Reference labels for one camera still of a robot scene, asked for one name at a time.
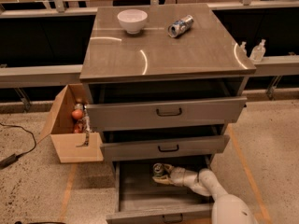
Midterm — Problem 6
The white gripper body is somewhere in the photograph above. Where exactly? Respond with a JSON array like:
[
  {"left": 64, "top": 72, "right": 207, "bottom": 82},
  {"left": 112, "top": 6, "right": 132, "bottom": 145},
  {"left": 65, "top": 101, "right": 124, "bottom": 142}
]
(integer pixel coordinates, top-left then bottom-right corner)
[{"left": 170, "top": 167, "right": 198, "bottom": 187}]

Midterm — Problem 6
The green soda can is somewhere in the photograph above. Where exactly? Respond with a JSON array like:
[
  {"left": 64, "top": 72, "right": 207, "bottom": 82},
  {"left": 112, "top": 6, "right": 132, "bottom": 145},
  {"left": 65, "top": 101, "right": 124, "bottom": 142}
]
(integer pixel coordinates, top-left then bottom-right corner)
[{"left": 152, "top": 163, "right": 164, "bottom": 177}]

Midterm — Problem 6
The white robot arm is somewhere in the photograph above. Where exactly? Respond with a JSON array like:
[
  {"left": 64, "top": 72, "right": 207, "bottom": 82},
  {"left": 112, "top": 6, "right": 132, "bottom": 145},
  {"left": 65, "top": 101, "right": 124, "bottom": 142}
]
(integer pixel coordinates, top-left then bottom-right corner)
[{"left": 152, "top": 163, "right": 258, "bottom": 224}]

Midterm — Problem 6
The middle grey drawer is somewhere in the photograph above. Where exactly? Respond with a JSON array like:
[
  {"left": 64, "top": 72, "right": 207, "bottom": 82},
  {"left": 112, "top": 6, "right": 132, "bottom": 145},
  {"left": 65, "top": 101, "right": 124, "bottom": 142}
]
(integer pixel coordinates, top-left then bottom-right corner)
[{"left": 101, "top": 125, "right": 230, "bottom": 161}]

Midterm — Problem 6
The grey drawer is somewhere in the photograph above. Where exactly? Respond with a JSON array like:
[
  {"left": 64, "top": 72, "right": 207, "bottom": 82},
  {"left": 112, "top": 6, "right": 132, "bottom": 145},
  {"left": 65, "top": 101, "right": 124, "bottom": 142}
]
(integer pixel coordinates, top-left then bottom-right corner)
[
  {"left": 106, "top": 156, "right": 213, "bottom": 224},
  {"left": 101, "top": 125, "right": 230, "bottom": 161},
  {"left": 85, "top": 77, "right": 248, "bottom": 133}
]

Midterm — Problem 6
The bottom grey drawer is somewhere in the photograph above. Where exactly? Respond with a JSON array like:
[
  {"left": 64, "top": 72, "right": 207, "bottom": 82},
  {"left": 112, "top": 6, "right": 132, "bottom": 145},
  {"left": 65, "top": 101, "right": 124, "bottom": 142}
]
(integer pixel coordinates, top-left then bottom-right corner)
[{"left": 106, "top": 156, "right": 213, "bottom": 224}]

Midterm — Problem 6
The top grey drawer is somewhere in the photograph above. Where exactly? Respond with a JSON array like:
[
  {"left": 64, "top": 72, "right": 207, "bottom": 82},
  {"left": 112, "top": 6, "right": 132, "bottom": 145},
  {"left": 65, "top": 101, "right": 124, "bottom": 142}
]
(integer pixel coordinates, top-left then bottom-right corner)
[{"left": 85, "top": 77, "right": 248, "bottom": 133}]

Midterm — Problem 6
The grey drawer cabinet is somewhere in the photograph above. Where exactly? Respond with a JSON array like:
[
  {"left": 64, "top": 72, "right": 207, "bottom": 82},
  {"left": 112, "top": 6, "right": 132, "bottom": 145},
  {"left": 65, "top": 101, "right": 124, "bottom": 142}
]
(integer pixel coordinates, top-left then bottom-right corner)
[{"left": 78, "top": 3, "right": 257, "bottom": 224}]

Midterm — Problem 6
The crushed silver blue can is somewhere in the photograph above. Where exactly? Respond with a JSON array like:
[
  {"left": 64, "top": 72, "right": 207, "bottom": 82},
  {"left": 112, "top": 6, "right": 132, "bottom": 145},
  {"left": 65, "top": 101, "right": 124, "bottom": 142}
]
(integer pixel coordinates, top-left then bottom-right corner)
[{"left": 167, "top": 15, "right": 193, "bottom": 38}]

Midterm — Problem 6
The orange fruit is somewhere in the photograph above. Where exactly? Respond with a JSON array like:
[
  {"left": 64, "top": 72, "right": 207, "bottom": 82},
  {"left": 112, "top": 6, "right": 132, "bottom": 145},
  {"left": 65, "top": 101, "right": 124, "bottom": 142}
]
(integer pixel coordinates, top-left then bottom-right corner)
[{"left": 72, "top": 109, "right": 83, "bottom": 120}]

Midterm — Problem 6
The cardboard box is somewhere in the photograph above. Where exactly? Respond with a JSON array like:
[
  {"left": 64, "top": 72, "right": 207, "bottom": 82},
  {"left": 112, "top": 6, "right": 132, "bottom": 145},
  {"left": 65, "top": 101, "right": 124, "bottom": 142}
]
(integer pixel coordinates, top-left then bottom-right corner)
[{"left": 38, "top": 84, "right": 104, "bottom": 163}]

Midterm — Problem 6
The small clear pump bottle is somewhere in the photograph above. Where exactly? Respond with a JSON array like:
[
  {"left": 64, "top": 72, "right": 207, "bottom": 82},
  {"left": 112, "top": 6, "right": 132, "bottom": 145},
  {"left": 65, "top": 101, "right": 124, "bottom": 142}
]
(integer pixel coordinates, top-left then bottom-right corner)
[{"left": 240, "top": 41, "right": 247, "bottom": 55}]

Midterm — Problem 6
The clear sanitizer bottle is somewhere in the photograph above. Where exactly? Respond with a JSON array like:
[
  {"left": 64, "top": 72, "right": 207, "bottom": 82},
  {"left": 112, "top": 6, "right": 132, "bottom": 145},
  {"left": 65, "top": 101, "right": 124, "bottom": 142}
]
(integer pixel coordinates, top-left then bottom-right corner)
[{"left": 249, "top": 39, "right": 265, "bottom": 62}]

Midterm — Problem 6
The white bowl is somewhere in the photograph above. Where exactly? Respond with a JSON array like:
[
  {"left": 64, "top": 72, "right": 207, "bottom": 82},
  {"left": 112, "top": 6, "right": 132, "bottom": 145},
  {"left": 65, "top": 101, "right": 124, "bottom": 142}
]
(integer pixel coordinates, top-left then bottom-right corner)
[{"left": 117, "top": 9, "right": 148, "bottom": 34}]

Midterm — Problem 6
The black power adapter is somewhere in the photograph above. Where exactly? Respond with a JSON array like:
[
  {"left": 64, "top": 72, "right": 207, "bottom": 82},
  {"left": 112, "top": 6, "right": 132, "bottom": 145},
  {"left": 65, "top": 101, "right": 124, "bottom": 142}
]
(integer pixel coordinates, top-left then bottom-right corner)
[{"left": 0, "top": 154, "right": 18, "bottom": 169}]

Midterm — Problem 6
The black power cable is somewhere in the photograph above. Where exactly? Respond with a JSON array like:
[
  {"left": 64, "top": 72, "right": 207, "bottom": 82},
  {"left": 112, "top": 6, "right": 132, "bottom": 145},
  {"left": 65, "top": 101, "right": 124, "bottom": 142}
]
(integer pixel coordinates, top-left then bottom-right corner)
[{"left": 0, "top": 122, "right": 37, "bottom": 159}]

